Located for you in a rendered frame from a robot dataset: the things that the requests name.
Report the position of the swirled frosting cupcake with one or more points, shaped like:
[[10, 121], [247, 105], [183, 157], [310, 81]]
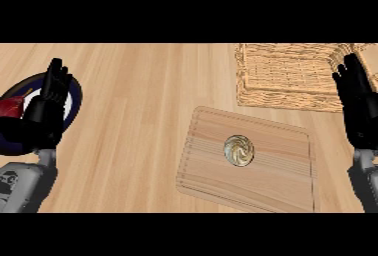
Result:
[[239, 150]]

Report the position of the wooden cutting board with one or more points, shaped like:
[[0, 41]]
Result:
[[248, 166]]

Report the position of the red apple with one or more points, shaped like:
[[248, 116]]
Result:
[[10, 107]]

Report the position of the wicker basket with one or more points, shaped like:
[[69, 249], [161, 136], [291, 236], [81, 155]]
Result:
[[289, 76]]

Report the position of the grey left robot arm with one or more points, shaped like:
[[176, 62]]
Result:
[[24, 185]]

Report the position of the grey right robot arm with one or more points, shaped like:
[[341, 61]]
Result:
[[366, 180]]

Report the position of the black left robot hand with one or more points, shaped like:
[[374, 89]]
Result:
[[44, 115]]

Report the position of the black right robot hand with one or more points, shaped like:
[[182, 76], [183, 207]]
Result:
[[362, 110]]

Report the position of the dark blue plate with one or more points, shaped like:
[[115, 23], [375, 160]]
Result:
[[71, 100]]

